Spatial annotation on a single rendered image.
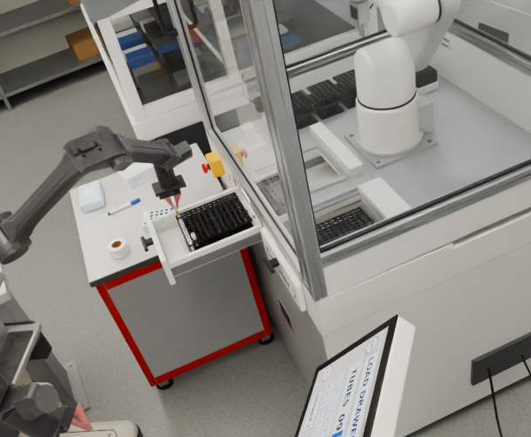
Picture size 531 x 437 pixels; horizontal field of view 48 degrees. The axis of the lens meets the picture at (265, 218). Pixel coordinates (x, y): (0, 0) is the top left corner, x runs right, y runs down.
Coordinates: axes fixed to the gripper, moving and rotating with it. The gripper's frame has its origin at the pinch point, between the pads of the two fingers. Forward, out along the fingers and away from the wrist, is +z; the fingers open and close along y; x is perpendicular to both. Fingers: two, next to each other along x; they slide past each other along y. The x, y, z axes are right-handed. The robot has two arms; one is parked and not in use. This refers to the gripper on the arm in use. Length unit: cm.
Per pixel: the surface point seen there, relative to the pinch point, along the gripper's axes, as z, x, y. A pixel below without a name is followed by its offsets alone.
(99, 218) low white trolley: 23, 38, -27
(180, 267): 10.1, -18.3, -5.2
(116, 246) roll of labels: 20.2, 15.2, -23.2
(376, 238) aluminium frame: -15, -60, 42
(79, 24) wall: 73, 406, -4
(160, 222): 9.2, 6.0, -5.8
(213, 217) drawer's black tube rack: 5.7, -5.1, 10.6
